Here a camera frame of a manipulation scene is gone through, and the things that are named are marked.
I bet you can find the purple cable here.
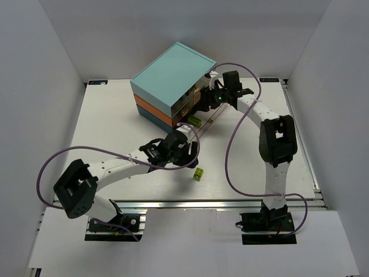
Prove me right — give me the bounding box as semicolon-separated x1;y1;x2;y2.
206;62;308;238
37;123;200;242

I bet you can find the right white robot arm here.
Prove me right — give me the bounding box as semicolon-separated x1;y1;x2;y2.
197;70;298;212

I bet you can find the right blue label sticker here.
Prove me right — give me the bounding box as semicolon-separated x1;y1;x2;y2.
259;77;280;83

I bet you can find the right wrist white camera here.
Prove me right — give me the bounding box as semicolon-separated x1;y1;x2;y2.
204;70;220;90

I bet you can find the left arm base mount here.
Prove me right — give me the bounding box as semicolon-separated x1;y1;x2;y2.
84;212;145;242

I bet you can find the blue label sticker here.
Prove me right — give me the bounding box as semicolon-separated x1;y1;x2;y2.
259;77;280;83
88;80;108;85

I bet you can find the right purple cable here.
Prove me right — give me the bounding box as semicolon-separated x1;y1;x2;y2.
206;62;308;238

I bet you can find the teal orange drawer cabinet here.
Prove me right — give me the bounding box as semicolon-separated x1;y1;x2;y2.
130;42;216;132

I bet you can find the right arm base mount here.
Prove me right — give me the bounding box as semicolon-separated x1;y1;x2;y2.
235;204;297;245

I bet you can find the wrist white camera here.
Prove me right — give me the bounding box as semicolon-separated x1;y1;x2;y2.
177;122;195;141
204;70;220;90

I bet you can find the large clear bottom drawer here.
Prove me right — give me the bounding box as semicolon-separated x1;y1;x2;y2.
183;103;228;137

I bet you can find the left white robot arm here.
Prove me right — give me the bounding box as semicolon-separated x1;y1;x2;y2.
54;128;199;224

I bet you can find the lime patterned lego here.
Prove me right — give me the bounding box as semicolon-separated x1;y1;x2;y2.
193;167;204;181

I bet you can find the lime 2x3 lego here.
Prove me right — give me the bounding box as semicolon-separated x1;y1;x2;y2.
187;115;202;128

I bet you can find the left blue label sticker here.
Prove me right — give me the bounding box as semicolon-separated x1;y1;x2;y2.
88;80;108;85

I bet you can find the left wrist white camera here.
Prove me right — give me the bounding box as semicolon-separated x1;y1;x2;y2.
177;122;195;141

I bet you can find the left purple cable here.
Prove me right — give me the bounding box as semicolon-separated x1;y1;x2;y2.
37;123;200;242

